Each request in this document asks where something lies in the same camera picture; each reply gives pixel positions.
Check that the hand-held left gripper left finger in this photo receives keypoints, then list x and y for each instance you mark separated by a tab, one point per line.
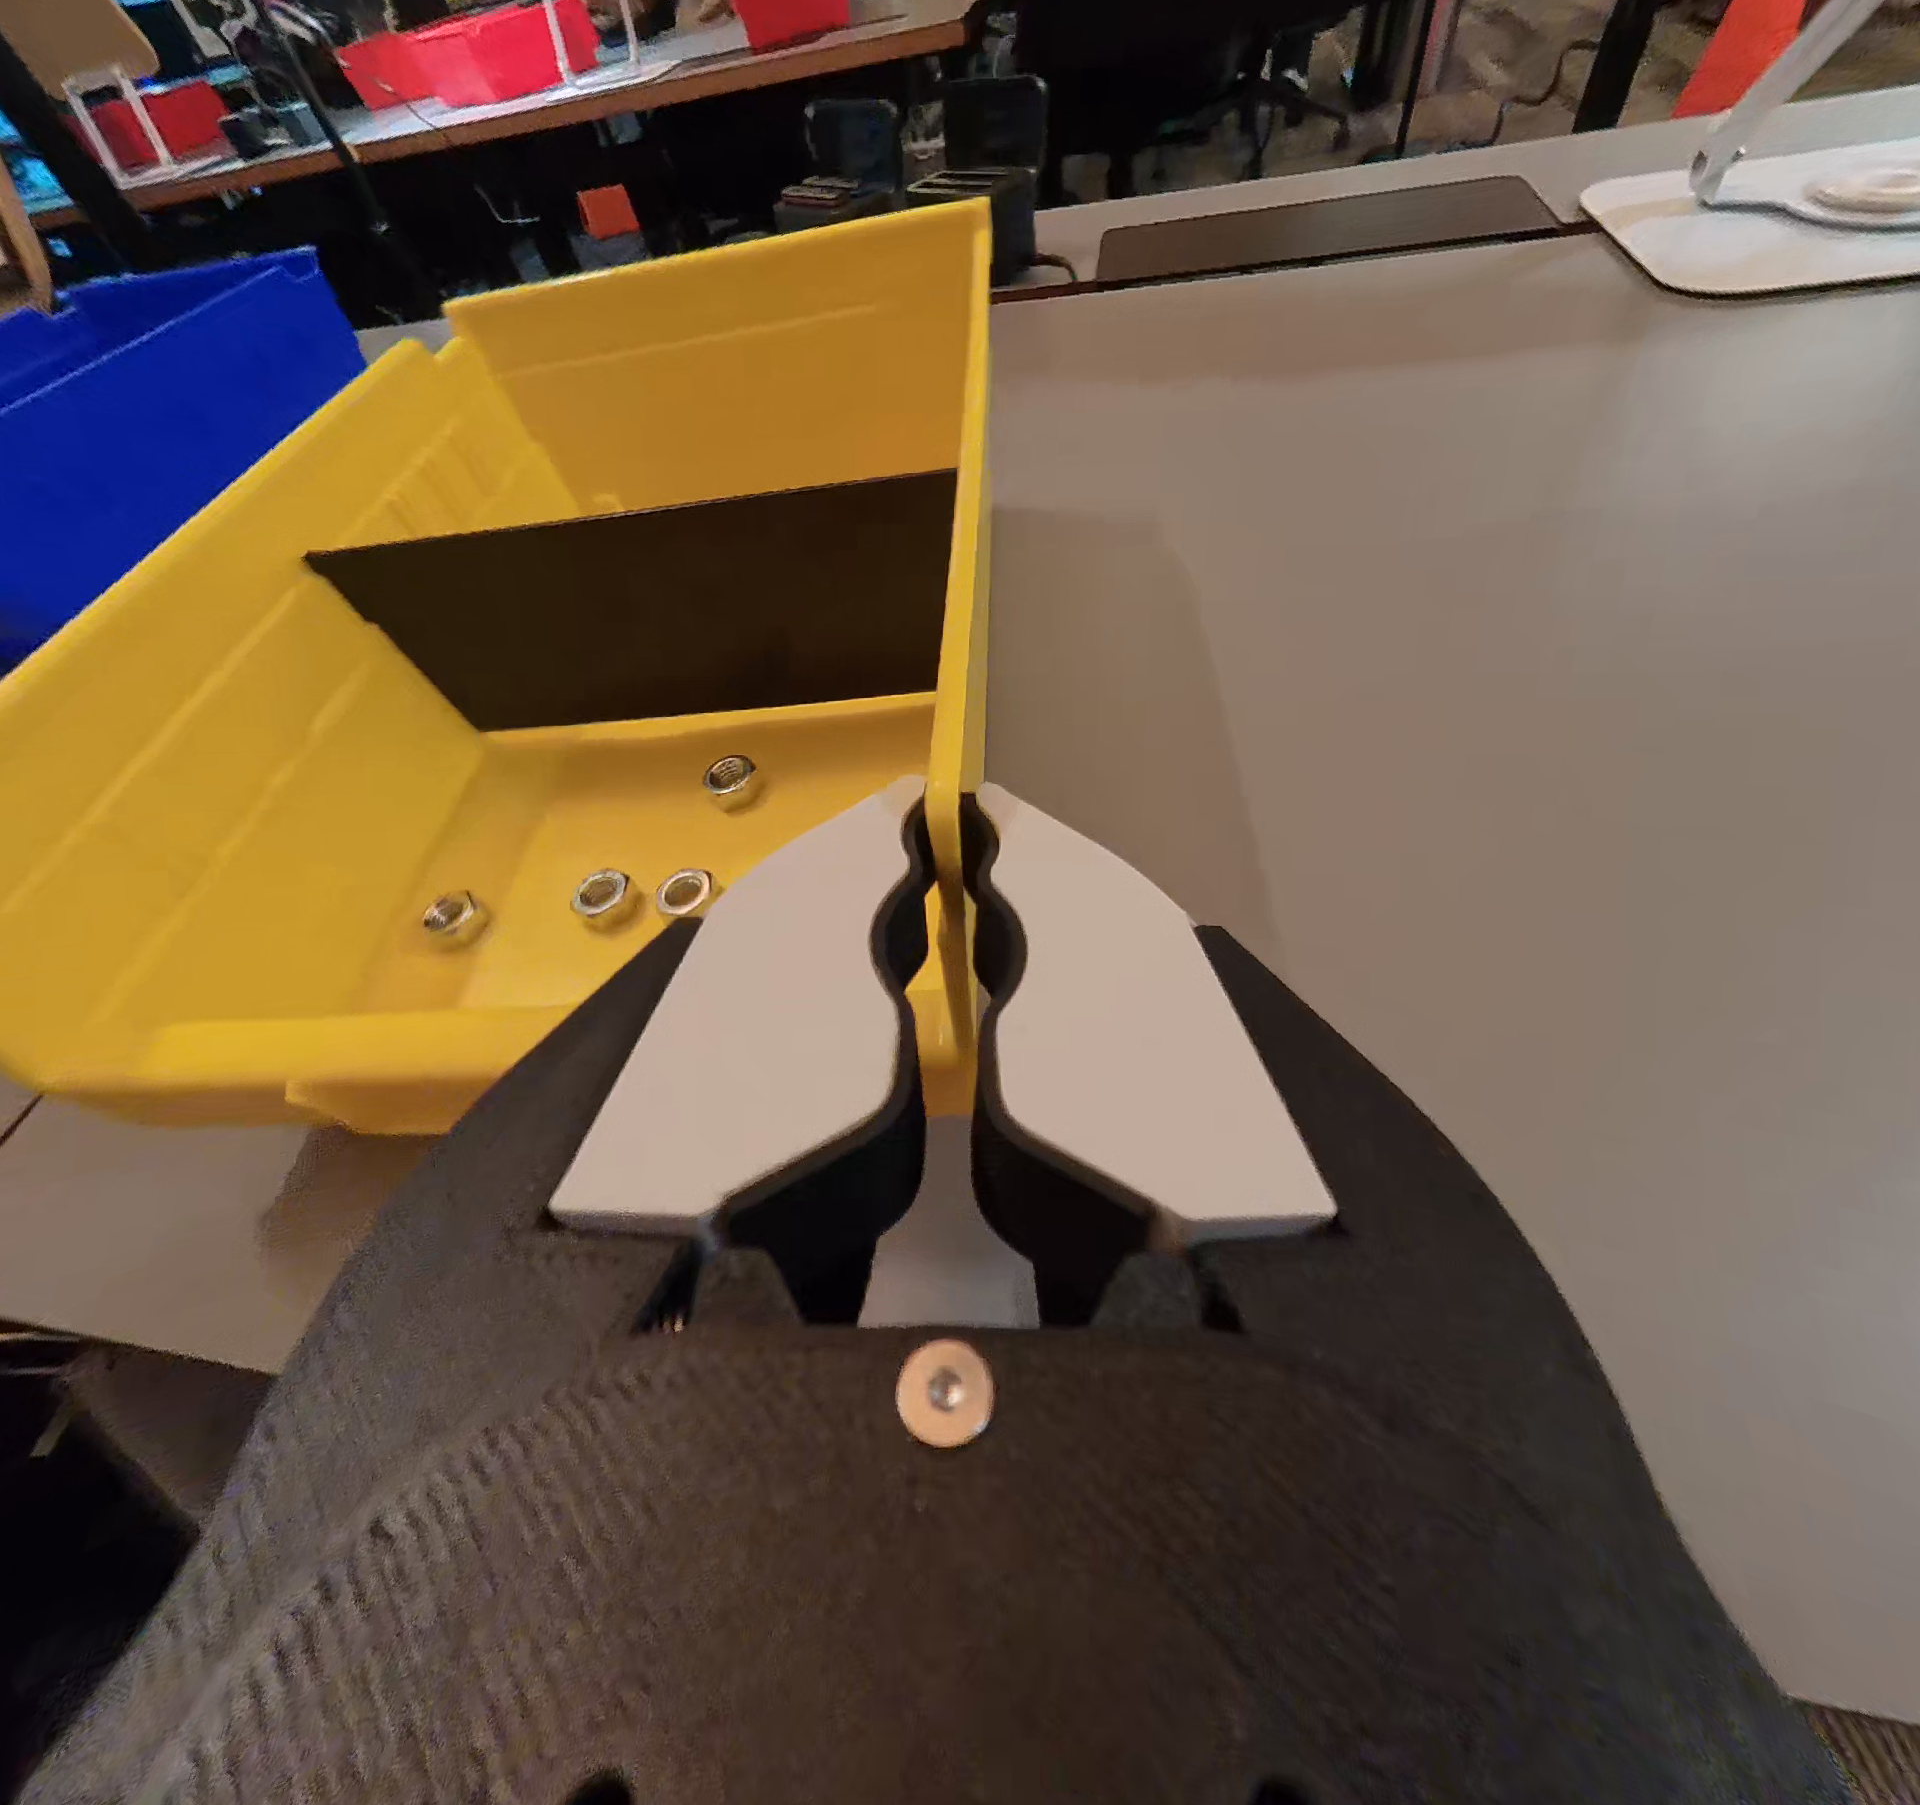
751	1055

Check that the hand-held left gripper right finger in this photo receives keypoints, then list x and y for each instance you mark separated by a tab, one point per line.
1139	1070

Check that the yellow plastic bin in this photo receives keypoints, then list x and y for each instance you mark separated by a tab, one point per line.
224	815

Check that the black desk pad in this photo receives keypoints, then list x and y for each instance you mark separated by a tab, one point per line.
1319	226

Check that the metal hex nut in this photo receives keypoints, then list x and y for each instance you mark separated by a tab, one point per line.
450	913
731	781
601	894
684	892

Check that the black bin divider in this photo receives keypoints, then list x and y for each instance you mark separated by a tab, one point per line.
674	605

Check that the black charger box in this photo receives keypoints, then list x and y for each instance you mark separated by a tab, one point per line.
833	207
982	207

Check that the small orange box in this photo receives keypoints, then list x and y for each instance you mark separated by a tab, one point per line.
607	212

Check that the blue plastic bin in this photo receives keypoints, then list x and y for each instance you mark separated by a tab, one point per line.
149	440

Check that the white lamp stand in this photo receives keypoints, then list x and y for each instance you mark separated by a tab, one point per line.
1725	245

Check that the orange cone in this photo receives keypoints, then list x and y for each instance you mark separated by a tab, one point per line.
1755	34

